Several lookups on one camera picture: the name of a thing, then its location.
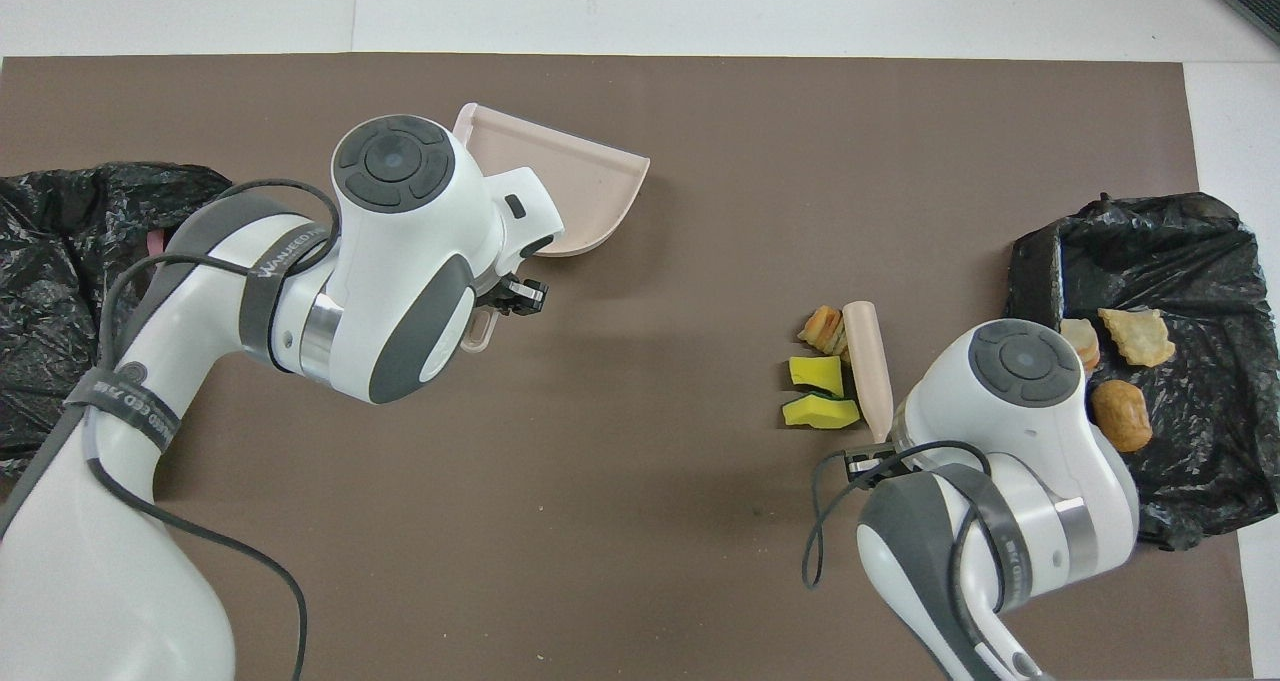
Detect beige brush with black bristles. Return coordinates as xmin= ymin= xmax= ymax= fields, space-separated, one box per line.
xmin=842 ymin=301 xmax=894 ymax=445

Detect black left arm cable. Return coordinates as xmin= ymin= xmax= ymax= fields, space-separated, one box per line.
xmin=88 ymin=179 xmax=343 ymax=681

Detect pink bin under black bag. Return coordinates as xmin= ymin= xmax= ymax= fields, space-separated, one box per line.
xmin=0 ymin=163 xmax=236 ymax=462

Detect small yellow sponge piece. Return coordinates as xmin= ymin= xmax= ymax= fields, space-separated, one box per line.
xmin=788 ymin=356 xmax=846 ymax=398

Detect brown table mat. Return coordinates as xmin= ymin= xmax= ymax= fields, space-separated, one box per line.
xmin=0 ymin=53 xmax=1256 ymax=681

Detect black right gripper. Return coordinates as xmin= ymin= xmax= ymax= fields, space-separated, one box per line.
xmin=845 ymin=441 xmax=913 ymax=479

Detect pale yellow white foam chunk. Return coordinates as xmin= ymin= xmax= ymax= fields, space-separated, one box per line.
xmin=1098 ymin=306 xmax=1177 ymax=368

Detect yellow green wedge sponge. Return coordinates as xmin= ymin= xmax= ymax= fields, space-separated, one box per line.
xmin=780 ymin=393 xmax=861 ymax=430

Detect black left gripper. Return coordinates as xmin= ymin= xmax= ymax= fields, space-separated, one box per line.
xmin=478 ymin=269 xmax=550 ymax=317

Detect bin lined with black bag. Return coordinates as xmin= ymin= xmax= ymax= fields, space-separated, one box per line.
xmin=1003 ymin=193 xmax=1280 ymax=552

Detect beige plastic dustpan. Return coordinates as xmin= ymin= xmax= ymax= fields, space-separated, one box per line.
xmin=452 ymin=103 xmax=651 ymax=352

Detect orange yellow sponge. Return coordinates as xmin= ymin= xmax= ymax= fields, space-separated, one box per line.
xmin=797 ymin=305 xmax=851 ymax=359

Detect orange brown foam chunk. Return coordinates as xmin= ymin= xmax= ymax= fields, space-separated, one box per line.
xmin=1090 ymin=379 xmax=1153 ymax=453

